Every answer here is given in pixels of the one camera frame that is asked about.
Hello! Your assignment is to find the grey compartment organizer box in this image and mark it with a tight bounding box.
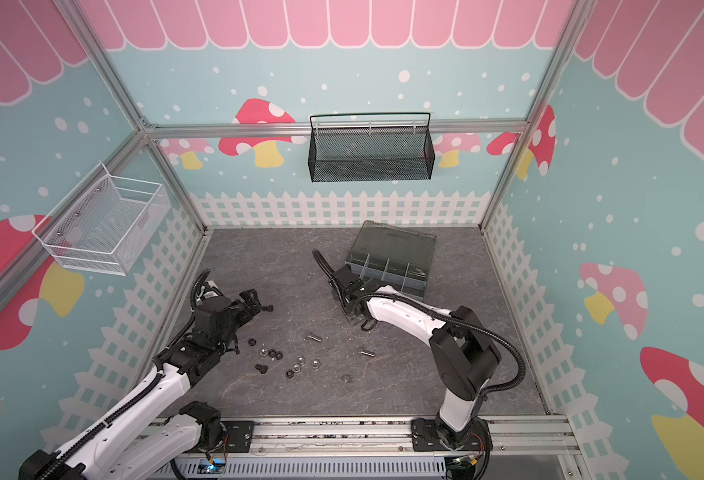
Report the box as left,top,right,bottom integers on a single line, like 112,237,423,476
345,220,437,300

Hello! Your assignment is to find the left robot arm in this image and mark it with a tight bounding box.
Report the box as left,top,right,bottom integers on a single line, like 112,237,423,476
19,287,266,479

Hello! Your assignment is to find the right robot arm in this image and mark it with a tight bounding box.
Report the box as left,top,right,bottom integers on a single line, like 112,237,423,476
319,260,527,451

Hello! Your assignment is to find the silver nut pair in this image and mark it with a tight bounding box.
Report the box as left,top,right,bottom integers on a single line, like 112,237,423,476
292,356,321,373

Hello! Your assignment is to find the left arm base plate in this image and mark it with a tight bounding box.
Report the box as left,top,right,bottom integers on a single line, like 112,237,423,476
196,420,256,454

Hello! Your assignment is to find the black mesh wall basket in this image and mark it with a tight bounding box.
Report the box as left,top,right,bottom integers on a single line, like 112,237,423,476
308,112,436,183

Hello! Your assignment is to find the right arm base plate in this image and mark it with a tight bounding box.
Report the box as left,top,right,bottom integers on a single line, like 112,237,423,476
410,417,494,453

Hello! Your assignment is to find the white mesh wall basket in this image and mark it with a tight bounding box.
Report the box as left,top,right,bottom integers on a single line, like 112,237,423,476
32,164,172,276

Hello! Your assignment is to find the white slotted cable duct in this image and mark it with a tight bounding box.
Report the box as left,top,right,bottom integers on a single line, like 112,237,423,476
150,457,446,479

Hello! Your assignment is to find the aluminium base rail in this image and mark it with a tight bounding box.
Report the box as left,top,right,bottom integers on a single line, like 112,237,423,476
80,415,581,460

